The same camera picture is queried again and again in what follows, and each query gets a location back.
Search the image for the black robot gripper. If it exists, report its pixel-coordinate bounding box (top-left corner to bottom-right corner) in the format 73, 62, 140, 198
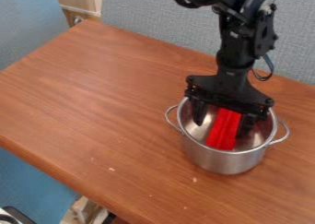
184, 64, 275, 136

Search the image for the red plastic block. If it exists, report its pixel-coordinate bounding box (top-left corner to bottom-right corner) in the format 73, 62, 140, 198
205, 108, 241, 150

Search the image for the stainless steel pot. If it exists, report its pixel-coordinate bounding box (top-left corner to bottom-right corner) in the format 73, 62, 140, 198
165, 98, 291, 175

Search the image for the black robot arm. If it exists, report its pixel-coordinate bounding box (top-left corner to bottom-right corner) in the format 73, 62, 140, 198
175, 0, 277, 136

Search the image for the black and white floor object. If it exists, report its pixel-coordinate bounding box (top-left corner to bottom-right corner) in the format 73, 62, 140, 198
0, 206, 36, 224

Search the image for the beige wooden shelf unit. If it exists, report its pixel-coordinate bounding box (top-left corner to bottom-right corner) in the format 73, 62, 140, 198
57, 0, 103, 27

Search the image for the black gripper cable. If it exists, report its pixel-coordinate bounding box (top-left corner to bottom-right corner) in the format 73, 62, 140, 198
249, 52, 276, 82

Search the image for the wooden table leg frame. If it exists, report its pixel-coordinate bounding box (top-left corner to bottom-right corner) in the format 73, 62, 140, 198
60, 196, 108, 224

